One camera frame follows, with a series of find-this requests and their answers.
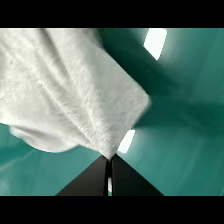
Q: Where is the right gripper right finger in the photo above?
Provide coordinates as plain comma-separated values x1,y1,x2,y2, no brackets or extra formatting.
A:
111,153,165,197

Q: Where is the white garment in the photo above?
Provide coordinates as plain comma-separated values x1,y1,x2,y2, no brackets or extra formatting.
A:
0,27,152,160

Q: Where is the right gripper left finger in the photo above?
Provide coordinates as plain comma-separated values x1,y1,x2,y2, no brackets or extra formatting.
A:
55,154,110,197

